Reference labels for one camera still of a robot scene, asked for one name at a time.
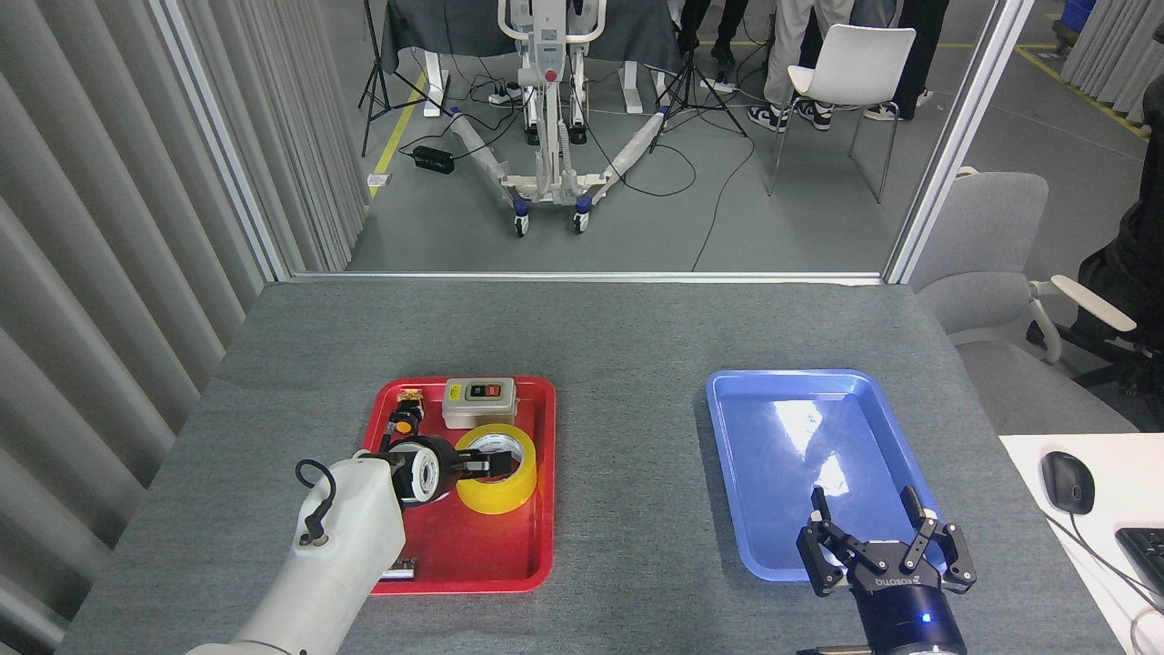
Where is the black yellow push button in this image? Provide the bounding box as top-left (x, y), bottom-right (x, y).
top-left (386, 387), bottom-right (426, 439)

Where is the black office chair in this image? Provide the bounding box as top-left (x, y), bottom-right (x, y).
top-left (1028, 73), bottom-right (1164, 428)

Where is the black computer mouse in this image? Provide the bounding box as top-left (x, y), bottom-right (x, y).
top-left (1041, 451), bottom-right (1096, 516)

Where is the white stand on wheels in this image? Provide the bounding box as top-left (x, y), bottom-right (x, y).
top-left (450, 0), bottom-right (669, 239)

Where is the red plastic tray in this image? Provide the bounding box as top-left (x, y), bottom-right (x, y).
top-left (362, 376), bottom-right (557, 595)

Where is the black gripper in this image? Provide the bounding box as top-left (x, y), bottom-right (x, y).
top-left (421, 436), bottom-right (513, 504)
top-left (797, 487), bottom-right (978, 655)

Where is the grey two-button switch box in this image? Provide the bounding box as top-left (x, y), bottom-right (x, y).
top-left (442, 378), bottom-right (518, 430)

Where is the blue crate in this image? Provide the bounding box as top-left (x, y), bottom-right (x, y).
top-left (1059, 0), bottom-right (1099, 39)

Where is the silver post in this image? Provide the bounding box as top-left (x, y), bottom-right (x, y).
top-left (884, 0), bottom-right (1038, 285)
top-left (150, 0), bottom-right (296, 281)

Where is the table with dark cloth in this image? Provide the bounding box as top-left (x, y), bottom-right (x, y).
top-left (380, 0), bottom-right (685, 119)

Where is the blue plastic tray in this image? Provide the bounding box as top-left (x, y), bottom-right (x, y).
top-left (706, 368), bottom-right (958, 583)

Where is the white desk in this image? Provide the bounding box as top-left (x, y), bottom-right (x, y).
top-left (998, 433), bottom-right (1164, 655)

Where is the black tripod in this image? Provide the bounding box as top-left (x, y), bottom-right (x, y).
top-left (650, 0), bottom-right (751, 154)
top-left (359, 0), bottom-right (456, 157)

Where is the white plastic chair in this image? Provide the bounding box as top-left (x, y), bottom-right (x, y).
top-left (767, 25), bottom-right (918, 205)

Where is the silver horizontal rail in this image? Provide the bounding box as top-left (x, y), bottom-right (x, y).
top-left (289, 269), bottom-right (888, 287)

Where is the grey office chair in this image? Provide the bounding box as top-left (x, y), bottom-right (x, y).
top-left (909, 166), bottom-right (1142, 436)

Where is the black keyboard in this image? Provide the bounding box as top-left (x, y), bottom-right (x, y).
top-left (1115, 528), bottom-right (1164, 597)

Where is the yellow tape roll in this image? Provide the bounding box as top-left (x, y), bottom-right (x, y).
top-left (453, 423), bottom-right (537, 516)

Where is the person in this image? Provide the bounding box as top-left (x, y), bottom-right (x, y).
top-left (748, 0), bottom-right (865, 135)
top-left (864, 0), bottom-right (958, 124)
top-left (677, 0), bottom-right (752, 70)

